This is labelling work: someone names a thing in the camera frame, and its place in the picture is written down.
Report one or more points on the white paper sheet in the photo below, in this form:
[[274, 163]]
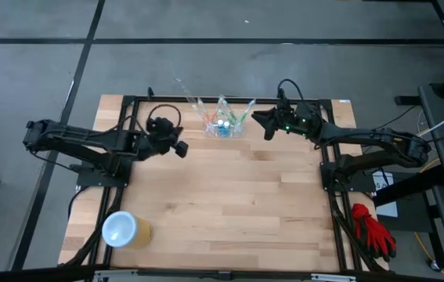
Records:
[[386, 184]]

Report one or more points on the red black work glove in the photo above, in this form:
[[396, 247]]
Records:
[[382, 243], [362, 219]]

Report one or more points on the green toothbrush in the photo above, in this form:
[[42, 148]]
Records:
[[229, 112], [247, 110]]

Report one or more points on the orange toothbrush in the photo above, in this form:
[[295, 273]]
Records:
[[190, 96], [217, 107], [205, 115]]

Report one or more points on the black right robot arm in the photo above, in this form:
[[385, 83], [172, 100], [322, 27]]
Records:
[[382, 137]]

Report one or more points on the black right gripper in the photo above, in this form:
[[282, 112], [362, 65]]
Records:
[[298, 119]]

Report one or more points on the black desk leg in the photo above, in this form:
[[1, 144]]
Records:
[[405, 188]]

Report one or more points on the black aluminium table frame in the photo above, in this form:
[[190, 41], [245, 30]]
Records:
[[159, 98]]

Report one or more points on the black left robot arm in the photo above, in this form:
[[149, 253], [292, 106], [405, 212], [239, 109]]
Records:
[[88, 137]]

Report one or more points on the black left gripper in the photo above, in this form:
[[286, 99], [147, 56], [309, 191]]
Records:
[[159, 144]]

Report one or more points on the small blue bottle white cap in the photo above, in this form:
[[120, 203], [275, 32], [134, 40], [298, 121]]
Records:
[[220, 124], [226, 126]]

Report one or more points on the yellow paper cup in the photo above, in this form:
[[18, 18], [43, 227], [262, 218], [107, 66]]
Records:
[[121, 229]]

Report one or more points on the black front beam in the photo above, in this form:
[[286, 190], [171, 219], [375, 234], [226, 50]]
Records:
[[49, 273]]

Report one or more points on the clear plastic organizer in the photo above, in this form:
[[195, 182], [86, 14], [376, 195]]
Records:
[[238, 131]]

